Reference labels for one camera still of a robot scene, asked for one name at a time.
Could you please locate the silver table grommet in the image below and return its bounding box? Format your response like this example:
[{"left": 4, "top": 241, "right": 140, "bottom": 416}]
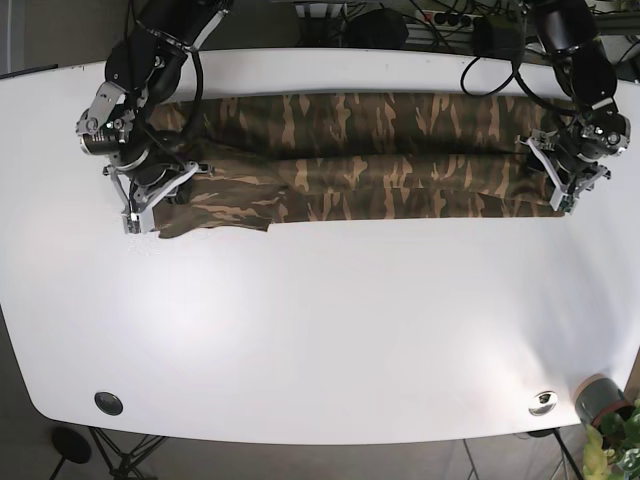
[{"left": 528, "top": 391, "right": 558, "bottom": 417}]

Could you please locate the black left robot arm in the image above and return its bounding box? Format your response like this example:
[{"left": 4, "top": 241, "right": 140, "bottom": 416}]
[{"left": 452, "top": 1, "right": 631, "bottom": 218}]

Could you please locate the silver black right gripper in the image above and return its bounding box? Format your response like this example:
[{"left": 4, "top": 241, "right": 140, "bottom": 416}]
[{"left": 78, "top": 105, "right": 213, "bottom": 234}]

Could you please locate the black table grommet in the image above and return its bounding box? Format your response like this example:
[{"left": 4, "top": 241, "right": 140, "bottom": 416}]
[{"left": 94, "top": 391, "right": 124, "bottom": 416}]

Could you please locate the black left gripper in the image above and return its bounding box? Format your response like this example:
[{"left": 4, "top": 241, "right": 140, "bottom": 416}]
[{"left": 516, "top": 110, "right": 631, "bottom": 214}]

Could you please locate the black tripod stand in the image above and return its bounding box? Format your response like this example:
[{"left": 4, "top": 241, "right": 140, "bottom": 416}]
[{"left": 50, "top": 425, "right": 171, "bottom": 480}]

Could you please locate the potted green plant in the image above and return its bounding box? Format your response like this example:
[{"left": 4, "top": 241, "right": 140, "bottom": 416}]
[{"left": 573, "top": 374, "right": 639, "bottom": 479}]

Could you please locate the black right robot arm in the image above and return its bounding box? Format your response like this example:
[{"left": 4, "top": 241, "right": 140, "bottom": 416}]
[{"left": 75, "top": 1, "right": 232, "bottom": 234}]

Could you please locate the camouflage T-shirt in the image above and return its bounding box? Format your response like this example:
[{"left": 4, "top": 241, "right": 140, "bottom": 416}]
[{"left": 153, "top": 93, "right": 554, "bottom": 239}]

